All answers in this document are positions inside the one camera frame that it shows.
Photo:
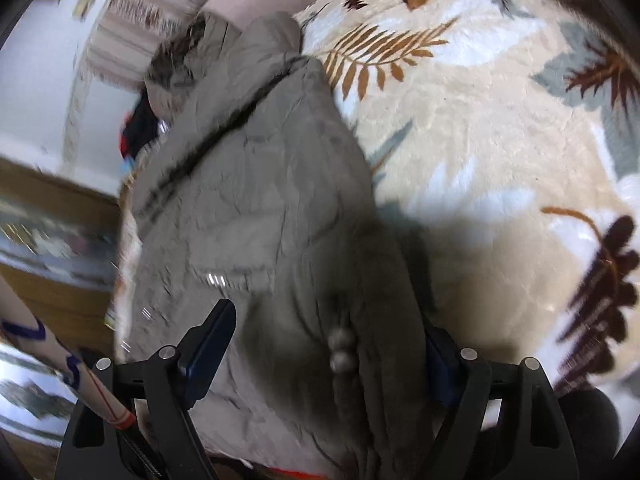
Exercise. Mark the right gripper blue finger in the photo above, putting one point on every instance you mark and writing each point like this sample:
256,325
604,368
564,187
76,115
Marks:
202,349

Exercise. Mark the grey-brown quilted hooded jacket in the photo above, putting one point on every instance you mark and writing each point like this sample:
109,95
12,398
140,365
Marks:
260,194

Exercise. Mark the pile of dark clothes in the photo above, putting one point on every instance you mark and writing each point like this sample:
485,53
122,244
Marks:
140,129

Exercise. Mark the wooden glass door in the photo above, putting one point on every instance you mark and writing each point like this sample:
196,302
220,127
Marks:
58,252

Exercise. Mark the white patterned stick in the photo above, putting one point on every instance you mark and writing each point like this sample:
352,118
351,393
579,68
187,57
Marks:
30,335

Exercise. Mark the striped floral pillow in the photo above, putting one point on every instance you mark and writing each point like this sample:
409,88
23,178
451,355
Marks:
127,34

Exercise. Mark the cream leaf-print fleece blanket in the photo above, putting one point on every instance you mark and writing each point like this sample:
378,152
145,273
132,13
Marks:
503,140

